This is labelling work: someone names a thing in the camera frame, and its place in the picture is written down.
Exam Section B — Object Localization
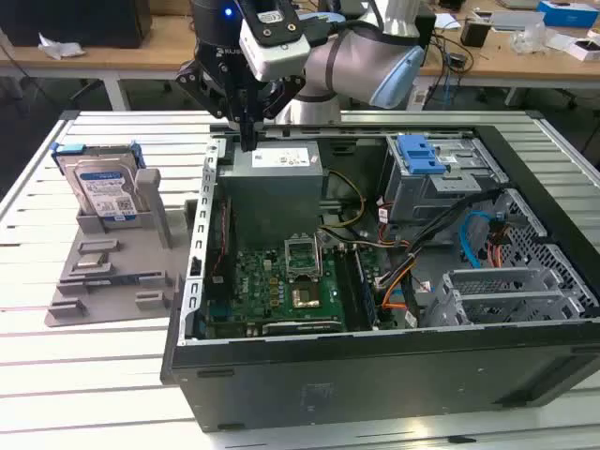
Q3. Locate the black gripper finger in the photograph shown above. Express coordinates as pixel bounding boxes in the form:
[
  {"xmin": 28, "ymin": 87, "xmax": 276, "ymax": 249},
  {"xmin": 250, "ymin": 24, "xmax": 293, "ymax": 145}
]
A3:
[
  {"xmin": 249, "ymin": 77, "xmax": 306, "ymax": 152},
  {"xmin": 175, "ymin": 59, "xmax": 250, "ymax": 152}
]

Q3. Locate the hard disk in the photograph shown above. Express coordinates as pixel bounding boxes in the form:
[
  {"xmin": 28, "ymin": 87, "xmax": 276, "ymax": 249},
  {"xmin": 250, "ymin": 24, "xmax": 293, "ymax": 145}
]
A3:
[{"xmin": 50, "ymin": 139, "xmax": 144, "ymax": 221}]

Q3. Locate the grey metal disk bay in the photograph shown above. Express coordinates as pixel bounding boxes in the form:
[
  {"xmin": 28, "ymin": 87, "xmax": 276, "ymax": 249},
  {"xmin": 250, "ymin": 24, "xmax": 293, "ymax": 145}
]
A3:
[{"xmin": 421, "ymin": 266, "xmax": 587, "ymax": 329}]

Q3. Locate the wooden desk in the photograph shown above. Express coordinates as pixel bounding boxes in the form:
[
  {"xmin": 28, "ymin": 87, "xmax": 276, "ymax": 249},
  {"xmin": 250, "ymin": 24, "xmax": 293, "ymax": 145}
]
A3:
[{"xmin": 0, "ymin": 0, "xmax": 600, "ymax": 112}]

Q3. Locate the grey power supply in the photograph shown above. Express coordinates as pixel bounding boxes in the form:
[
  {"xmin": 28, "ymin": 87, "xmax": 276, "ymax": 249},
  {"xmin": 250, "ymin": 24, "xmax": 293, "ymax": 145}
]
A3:
[{"xmin": 217, "ymin": 142, "xmax": 329, "ymax": 249}]

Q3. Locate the large black box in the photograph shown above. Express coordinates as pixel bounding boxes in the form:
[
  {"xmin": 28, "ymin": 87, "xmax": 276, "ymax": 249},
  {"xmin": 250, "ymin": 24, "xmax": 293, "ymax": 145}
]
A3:
[{"xmin": 0, "ymin": 0, "xmax": 154, "ymax": 50}]

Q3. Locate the white crumpled paper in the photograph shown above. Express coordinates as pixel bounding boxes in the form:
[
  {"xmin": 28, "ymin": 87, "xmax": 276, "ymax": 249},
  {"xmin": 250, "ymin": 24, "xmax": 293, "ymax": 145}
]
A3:
[{"xmin": 37, "ymin": 32, "xmax": 88, "ymax": 61}]

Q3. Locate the blue plastic latch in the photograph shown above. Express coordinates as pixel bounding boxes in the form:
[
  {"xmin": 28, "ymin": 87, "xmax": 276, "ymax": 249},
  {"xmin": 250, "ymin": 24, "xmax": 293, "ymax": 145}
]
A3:
[{"xmin": 395, "ymin": 134, "xmax": 446, "ymax": 176}]

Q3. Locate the metal socket cover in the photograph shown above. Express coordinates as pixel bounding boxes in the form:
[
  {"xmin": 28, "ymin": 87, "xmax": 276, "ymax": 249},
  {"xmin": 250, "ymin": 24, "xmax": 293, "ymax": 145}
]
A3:
[{"xmin": 283, "ymin": 232, "xmax": 324, "ymax": 282}]

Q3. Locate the small black box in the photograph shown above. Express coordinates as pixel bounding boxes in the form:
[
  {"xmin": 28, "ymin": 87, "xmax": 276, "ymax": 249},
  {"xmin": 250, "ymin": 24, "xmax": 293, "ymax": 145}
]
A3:
[{"xmin": 415, "ymin": 11, "xmax": 438, "ymax": 67}]

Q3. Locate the grey metal drive cage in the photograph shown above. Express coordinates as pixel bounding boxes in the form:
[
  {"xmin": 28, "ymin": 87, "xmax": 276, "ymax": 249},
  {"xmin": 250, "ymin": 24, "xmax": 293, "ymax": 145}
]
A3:
[{"xmin": 382, "ymin": 133, "xmax": 511, "ymax": 226}]

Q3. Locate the grey parts rack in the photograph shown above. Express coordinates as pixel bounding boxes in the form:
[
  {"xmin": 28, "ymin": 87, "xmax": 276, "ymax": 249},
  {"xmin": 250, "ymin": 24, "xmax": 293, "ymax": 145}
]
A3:
[{"xmin": 44, "ymin": 168, "xmax": 201, "ymax": 328}]

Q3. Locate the green motherboard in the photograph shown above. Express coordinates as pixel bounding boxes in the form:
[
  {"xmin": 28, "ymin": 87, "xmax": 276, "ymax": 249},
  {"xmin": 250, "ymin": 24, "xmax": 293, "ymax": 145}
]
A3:
[{"xmin": 203, "ymin": 246, "xmax": 381, "ymax": 338}]

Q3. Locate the black RAM slot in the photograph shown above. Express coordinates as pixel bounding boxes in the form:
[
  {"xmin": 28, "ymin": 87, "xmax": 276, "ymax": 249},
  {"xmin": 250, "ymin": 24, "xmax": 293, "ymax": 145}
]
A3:
[{"xmin": 333, "ymin": 247, "xmax": 358, "ymax": 329}]

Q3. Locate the CPU socket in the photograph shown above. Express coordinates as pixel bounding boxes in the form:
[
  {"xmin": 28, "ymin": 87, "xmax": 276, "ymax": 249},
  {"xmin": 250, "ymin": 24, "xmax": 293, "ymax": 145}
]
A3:
[{"xmin": 290, "ymin": 285, "xmax": 323, "ymax": 311}]

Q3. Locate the installed RAM stick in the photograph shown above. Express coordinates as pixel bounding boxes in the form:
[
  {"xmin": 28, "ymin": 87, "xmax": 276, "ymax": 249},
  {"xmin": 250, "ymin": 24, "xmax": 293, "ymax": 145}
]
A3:
[{"xmin": 352, "ymin": 247, "xmax": 380, "ymax": 328}]

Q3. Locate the RAM stick on rack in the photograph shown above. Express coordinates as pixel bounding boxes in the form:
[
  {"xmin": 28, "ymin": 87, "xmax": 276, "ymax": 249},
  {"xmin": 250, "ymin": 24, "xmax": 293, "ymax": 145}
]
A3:
[{"xmin": 82, "ymin": 275, "xmax": 142, "ymax": 286}]

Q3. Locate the black graphics card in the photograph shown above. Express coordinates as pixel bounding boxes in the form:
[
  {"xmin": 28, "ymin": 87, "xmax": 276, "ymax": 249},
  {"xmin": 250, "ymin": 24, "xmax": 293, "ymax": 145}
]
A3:
[{"xmin": 261, "ymin": 318, "xmax": 344, "ymax": 336}]

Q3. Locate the grey flat box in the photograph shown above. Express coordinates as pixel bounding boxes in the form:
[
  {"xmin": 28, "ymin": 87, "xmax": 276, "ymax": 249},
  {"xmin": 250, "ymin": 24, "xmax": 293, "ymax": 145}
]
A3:
[{"xmin": 489, "ymin": 9, "xmax": 548, "ymax": 33}]

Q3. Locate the clear plastic bag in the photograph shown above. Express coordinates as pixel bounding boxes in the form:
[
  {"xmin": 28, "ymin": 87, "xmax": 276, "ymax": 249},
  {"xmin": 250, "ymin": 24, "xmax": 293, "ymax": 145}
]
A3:
[{"xmin": 510, "ymin": 22, "xmax": 550, "ymax": 55}]

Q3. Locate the blue cardboard box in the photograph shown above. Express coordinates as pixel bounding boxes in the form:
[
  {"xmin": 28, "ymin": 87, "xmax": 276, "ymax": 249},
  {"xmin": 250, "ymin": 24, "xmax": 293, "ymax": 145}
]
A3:
[{"xmin": 536, "ymin": 0, "xmax": 600, "ymax": 30}]

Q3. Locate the white open box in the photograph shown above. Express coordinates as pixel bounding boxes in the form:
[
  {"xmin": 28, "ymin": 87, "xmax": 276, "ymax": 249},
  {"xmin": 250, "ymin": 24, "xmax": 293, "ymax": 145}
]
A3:
[{"xmin": 565, "ymin": 37, "xmax": 600, "ymax": 62}]

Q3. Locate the black PC case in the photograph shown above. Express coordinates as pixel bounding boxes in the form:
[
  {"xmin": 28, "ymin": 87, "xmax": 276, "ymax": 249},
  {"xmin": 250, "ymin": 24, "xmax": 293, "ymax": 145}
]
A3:
[{"xmin": 159, "ymin": 122, "xmax": 600, "ymax": 435}]

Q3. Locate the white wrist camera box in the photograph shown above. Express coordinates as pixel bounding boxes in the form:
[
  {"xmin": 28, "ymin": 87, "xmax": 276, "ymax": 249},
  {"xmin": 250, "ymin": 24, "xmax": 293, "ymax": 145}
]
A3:
[{"xmin": 237, "ymin": 13, "xmax": 314, "ymax": 82}]

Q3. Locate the yellow wire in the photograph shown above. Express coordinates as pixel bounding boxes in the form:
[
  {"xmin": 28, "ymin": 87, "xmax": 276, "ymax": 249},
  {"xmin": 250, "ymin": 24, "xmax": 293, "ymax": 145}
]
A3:
[{"xmin": 321, "ymin": 171, "xmax": 367, "ymax": 231}]

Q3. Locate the red black twisted wire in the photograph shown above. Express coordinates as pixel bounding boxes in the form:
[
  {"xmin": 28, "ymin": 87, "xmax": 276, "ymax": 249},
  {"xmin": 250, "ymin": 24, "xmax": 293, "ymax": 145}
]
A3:
[{"xmin": 208, "ymin": 196, "xmax": 234, "ymax": 278}]

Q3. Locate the grey wire bundle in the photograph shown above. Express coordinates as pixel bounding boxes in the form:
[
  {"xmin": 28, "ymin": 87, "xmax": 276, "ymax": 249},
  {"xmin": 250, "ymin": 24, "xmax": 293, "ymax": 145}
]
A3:
[{"xmin": 318, "ymin": 229, "xmax": 410, "ymax": 250}]

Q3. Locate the black cable bundle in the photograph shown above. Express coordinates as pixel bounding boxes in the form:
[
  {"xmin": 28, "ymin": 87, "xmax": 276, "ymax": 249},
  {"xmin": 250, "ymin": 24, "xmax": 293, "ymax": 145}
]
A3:
[{"xmin": 374, "ymin": 187, "xmax": 511, "ymax": 290}]

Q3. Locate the blue wire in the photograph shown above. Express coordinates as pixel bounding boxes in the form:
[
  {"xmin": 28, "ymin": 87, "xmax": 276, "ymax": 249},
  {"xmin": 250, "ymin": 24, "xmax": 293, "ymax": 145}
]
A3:
[{"xmin": 460, "ymin": 210, "xmax": 499, "ymax": 271}]

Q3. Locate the orange wire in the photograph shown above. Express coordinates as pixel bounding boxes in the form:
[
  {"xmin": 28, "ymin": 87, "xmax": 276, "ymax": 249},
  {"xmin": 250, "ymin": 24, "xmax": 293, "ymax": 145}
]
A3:
[
  {"xmin": 486, "ymin": 233, "xmax": 507, "ymax": 269},
  {"xmin": 382, "ymin": 269, "xmax": 413, "ymax": 310}
]

